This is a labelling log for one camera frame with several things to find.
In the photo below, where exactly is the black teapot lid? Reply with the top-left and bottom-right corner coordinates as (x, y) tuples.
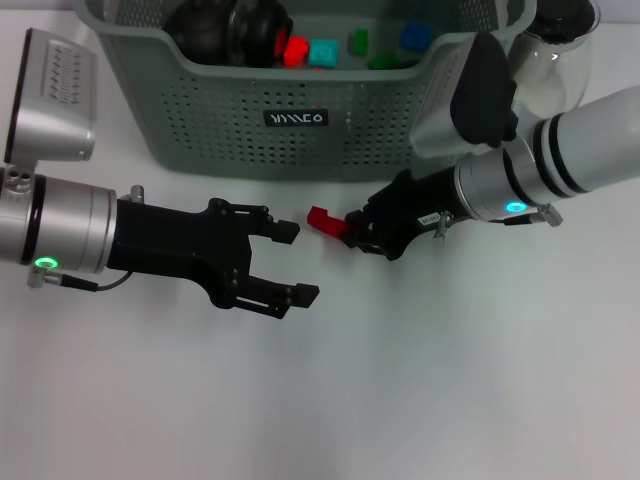
(530, 0), (601, 47)

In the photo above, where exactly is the dark red toy brick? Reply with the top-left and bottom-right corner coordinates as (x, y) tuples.
(306, 205), (359, 240)

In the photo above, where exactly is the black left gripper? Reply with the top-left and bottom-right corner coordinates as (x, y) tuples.
(106, 197), (321, 321)

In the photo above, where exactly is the clear glass teapot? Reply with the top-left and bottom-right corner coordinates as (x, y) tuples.
(504, 0), (601, 124)

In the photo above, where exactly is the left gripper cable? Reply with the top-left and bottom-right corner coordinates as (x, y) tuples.
(27, 269), (135, 292)

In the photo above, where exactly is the grey perforated storage basket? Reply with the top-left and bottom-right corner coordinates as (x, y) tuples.
(84, 0), (539, 184)

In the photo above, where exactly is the teal square toy brick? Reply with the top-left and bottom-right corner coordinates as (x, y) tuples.
(307, 38), (340, 70)

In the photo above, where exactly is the blue square toy plate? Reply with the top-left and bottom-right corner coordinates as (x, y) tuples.
(398, 20), (434, 53)

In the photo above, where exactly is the black round teapot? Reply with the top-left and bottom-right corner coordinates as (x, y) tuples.
(163, 0), (234, 65)

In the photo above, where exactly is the glass teacup black sleeve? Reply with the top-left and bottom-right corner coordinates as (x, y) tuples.
(227, 0), (295, 70)

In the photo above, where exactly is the bright red sloped brick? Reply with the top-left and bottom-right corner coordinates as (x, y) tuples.
(282, 35), (310, 69)

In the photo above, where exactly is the green stepped toy brick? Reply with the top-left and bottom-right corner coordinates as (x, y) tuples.
(367, 52), (407, 72)

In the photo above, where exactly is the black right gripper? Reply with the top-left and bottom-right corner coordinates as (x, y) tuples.
(341, 168), (470, 262)

